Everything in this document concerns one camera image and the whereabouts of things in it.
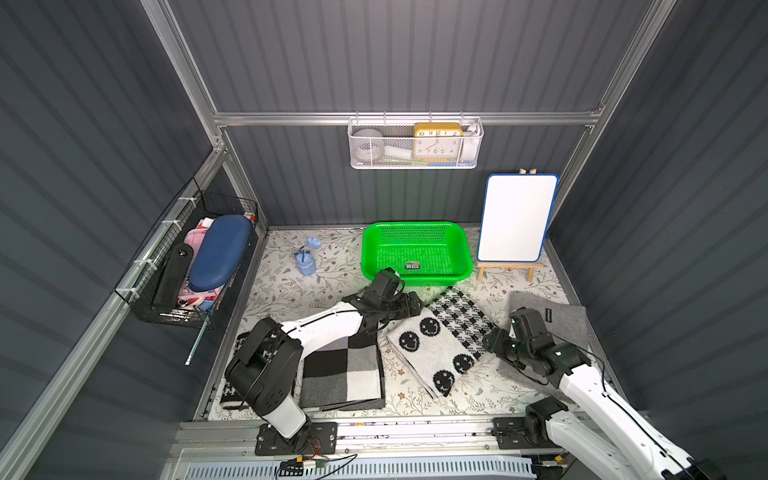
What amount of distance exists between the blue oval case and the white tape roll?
1.25ft

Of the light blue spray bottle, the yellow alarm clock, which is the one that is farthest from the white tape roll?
the light blue spray bottle

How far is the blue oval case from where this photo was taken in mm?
631

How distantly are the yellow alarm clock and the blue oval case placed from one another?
55cm

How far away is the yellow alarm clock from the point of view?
88 cm

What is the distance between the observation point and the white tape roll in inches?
33.2

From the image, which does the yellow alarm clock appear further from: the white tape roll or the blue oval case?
the blue oval case
